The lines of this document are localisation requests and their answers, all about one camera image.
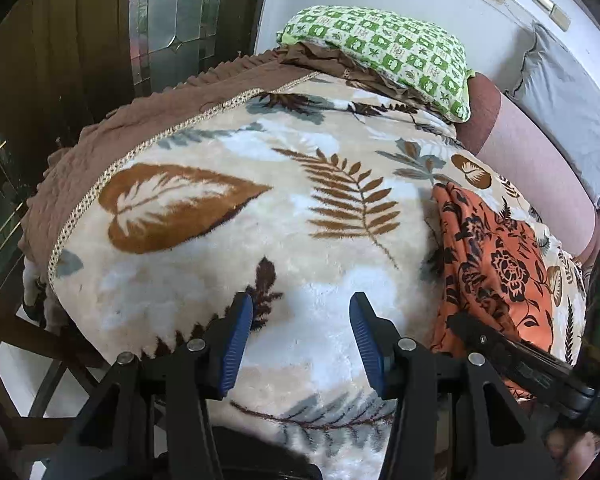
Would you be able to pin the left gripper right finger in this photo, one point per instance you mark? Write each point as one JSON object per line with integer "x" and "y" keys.
{"x": 491, "y": 437}

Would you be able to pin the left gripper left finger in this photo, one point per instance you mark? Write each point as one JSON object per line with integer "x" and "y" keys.
{"x": 150, "y": 417}

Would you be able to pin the orange black floral garment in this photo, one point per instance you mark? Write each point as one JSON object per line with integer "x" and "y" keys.
{"x": 493, "y": 270}

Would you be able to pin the pink brown bolster cushion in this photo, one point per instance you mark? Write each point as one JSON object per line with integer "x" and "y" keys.
{"x": 502, "y": 136}

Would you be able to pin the brown ruffled bedspread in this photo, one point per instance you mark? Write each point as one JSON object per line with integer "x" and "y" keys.
{"x": 145, "y": 120}

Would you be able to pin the cream leaf-print fleece blanket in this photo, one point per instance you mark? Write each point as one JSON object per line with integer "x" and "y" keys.
{"x": 302, "y": 383}

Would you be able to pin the grey pillow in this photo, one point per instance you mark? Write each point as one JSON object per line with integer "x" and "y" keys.
{"x": 561, "y": 98}

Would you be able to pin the green white patterned pillow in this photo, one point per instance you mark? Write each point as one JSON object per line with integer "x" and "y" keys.
{"x": 408, "y": 53}

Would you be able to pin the wooden wardrobe with glass panels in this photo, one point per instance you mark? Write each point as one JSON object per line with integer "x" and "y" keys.
{"x": 65, "y": 64}

